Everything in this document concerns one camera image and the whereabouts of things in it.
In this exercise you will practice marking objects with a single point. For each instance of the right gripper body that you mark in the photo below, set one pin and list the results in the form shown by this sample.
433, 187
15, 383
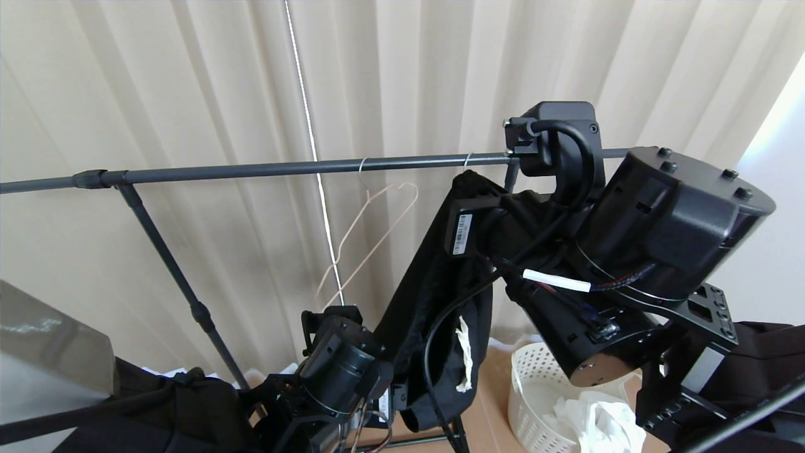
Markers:
585, 333

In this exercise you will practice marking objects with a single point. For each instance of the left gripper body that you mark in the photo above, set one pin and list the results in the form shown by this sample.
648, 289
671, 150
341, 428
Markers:
399, 396

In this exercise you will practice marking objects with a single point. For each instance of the black shorts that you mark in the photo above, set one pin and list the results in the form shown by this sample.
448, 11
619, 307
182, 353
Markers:
427, 283

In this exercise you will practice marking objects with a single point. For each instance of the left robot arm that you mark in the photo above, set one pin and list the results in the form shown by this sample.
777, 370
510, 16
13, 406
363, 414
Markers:
339, 371

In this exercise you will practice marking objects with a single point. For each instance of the white laundry basket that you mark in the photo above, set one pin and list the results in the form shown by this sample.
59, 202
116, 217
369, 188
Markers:
528, 402

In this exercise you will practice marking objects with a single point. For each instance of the pink clothes hanger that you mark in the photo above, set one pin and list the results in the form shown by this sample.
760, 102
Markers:
377, 242

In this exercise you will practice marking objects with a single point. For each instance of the black clothes rack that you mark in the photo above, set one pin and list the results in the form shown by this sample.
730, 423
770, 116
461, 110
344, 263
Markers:
220, 170

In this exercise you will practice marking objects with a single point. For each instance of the white garment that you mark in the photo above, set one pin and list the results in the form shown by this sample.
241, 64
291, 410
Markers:
597, 421

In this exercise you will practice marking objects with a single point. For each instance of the beige curtain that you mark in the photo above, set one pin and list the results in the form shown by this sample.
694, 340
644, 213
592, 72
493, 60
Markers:
157, 82

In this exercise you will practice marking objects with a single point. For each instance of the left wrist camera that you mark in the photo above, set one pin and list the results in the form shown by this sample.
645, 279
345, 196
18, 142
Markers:
327, 313

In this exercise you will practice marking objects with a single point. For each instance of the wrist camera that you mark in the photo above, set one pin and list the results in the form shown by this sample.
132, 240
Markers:
327, 313
560, 116

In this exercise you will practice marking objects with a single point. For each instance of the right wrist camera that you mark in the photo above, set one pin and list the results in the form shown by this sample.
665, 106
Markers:
560, 116

